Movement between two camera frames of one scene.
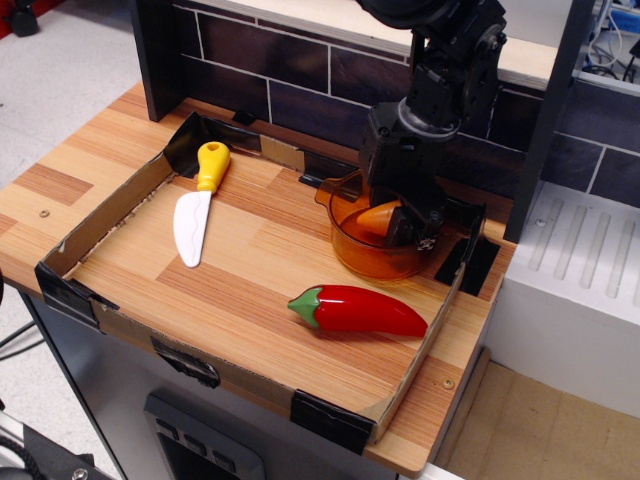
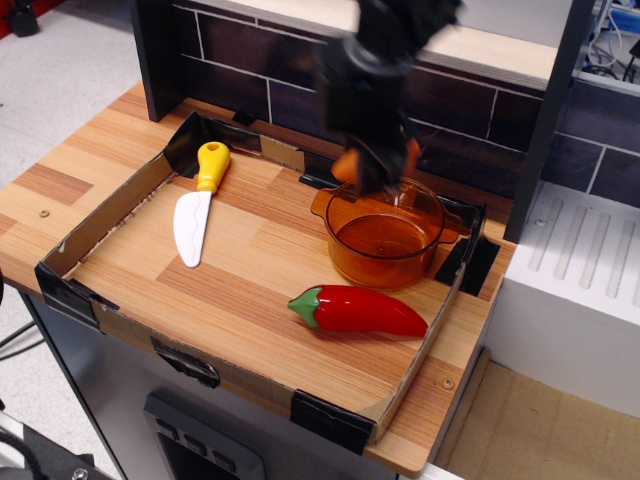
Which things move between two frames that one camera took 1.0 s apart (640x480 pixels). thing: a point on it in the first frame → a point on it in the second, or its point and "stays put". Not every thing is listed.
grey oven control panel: [192, 447] stays put
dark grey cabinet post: [551, 115] stays put
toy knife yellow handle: [192, 213] stays put
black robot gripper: [399, 160] → [363, 92]
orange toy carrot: [377, 219] → [347, 161]
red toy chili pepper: [345, 309] stays put
